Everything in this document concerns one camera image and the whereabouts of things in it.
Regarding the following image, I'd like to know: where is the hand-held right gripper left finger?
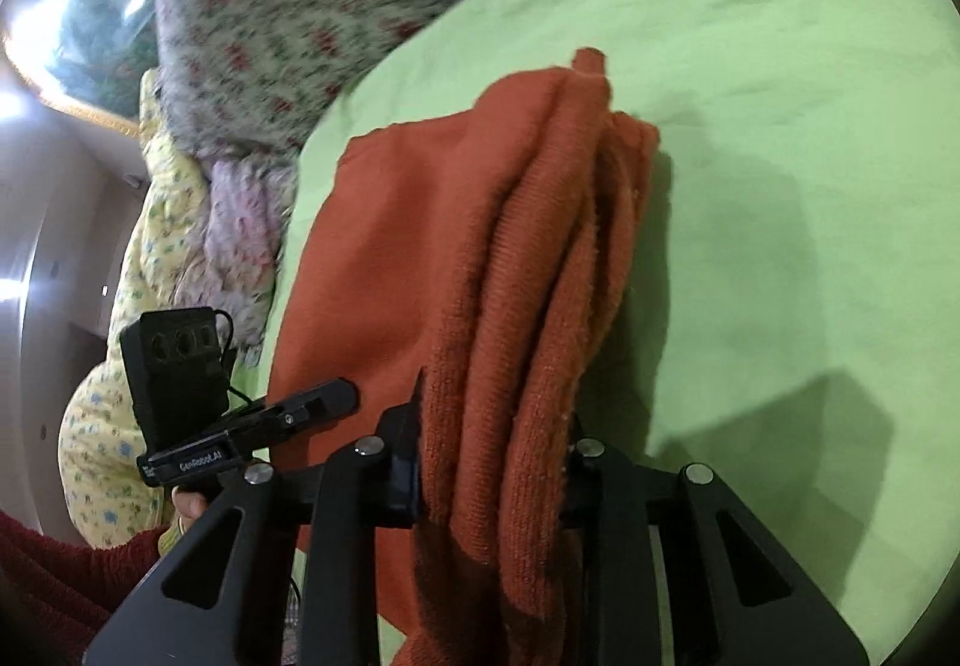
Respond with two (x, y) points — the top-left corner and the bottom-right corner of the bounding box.
(86, 366), (428, 666)

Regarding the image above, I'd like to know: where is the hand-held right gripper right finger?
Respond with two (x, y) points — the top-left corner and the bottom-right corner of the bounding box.
(559, 437), (871, 666)

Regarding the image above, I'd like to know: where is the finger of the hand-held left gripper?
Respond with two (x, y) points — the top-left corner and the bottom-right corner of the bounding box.
(225, 377), (359, 449)

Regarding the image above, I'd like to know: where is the orange patterned knit sweater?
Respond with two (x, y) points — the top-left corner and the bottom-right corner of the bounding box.
(266, 47), (661, 666)

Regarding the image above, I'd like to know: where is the person's left hand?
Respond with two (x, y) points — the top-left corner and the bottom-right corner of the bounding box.
(171, 484), (209, 541)

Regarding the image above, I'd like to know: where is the yellow floral quilt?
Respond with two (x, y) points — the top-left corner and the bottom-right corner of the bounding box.
(58, 70), (218, 547)

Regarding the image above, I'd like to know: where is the pink purple floral cloth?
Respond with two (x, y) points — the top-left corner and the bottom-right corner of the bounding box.
(169, 152), (301, 367)

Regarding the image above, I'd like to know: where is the green bed sheet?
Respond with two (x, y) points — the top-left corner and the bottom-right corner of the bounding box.
(259, 0), (957, 666)

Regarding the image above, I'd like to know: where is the gold framed picture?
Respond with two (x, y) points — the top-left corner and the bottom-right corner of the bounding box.
(0, 0), (177, 131)

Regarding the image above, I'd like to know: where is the white red-flowered quilt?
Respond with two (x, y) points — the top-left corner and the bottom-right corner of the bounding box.
(154, 0), (623, 157)

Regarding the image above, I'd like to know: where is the black cable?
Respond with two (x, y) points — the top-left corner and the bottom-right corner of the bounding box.
(214, 310), (265, 412)

